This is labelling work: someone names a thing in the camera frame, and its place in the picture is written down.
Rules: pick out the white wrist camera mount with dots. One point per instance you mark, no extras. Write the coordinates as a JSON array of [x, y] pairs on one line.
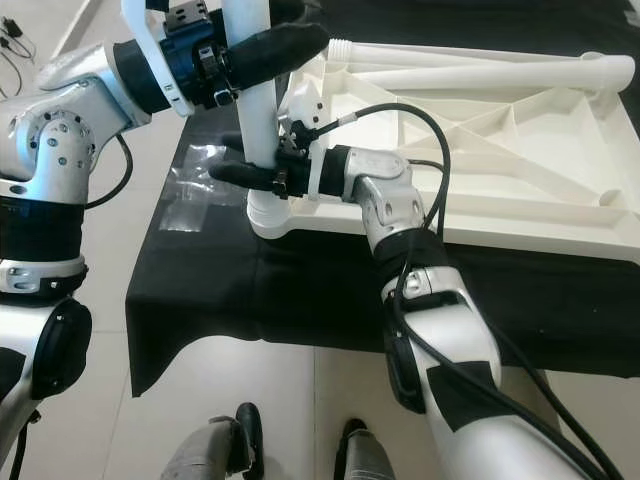
[[160, 65], [305, 105]]

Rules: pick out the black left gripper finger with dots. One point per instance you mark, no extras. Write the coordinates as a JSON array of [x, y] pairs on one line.
[[285, 10], [280, 52]]

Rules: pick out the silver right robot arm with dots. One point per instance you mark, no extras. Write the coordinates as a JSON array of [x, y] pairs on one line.
[[390, 195]]

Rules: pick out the white plastic table top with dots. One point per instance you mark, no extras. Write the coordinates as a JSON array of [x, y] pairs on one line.
[[540, 170]]

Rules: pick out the black table cloth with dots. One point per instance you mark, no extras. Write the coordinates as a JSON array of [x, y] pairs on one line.
[[310, 290]]

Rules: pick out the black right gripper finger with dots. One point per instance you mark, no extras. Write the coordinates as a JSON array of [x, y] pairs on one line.
[[235, 146], [240, 176]]

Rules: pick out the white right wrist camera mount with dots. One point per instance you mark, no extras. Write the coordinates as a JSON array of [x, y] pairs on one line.
[[305, 105]]

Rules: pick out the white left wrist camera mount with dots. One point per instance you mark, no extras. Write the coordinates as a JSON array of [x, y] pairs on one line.
[[160, 65]]

